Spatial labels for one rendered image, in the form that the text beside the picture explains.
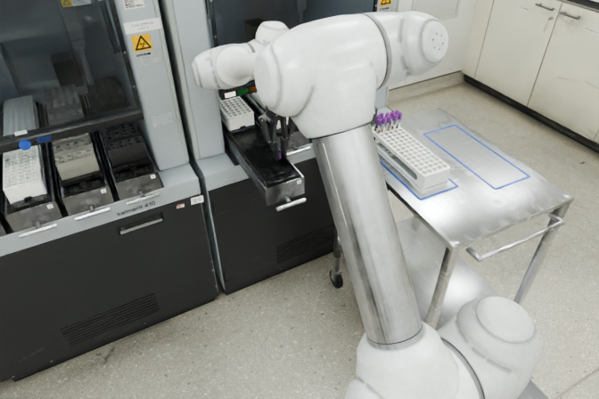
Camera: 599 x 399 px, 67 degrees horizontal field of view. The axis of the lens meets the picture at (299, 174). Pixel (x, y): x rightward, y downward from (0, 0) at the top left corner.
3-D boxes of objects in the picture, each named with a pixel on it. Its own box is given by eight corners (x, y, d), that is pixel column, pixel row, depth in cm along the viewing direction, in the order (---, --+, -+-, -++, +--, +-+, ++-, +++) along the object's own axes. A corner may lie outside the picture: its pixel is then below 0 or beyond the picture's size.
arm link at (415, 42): (390, 7, 87) (332, 19, 82) (462, -8, 71) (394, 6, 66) (398, 75, 91) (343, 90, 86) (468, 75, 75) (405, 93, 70)
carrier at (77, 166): (99, 166, 144) (94, 150, 141) (100, 169, 143) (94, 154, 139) (61, 177, 140) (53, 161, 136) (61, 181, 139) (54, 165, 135)
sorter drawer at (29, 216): (11, 126, 181) (2, 107, 175) (48, 118, 186) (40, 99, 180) (13, 243, 130) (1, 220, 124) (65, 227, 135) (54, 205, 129)
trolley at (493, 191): (327, 279, 210) (333, 130, 160) (407, 247, 226) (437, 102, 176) (414, 411, 163) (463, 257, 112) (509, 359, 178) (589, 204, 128)
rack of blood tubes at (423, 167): (366, 143, 154) (368, 127, 150) (391, 136, 157) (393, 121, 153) (421, 193, 132) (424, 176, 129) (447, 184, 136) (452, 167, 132)
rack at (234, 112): (204, 100, 183) (201, 85, 179) (227, 93, 187) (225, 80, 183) (230, 134, 162) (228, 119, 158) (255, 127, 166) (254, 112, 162)
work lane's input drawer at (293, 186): (199, 111, 189) (196, 92, 184) (230, 103, 194) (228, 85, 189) (272, 215, 138) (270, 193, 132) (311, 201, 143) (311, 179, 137)
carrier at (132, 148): (147, 153, 150) (143, 138, 146) (148, 157, 149) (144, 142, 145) (111, 163, 146) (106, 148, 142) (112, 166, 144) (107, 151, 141)
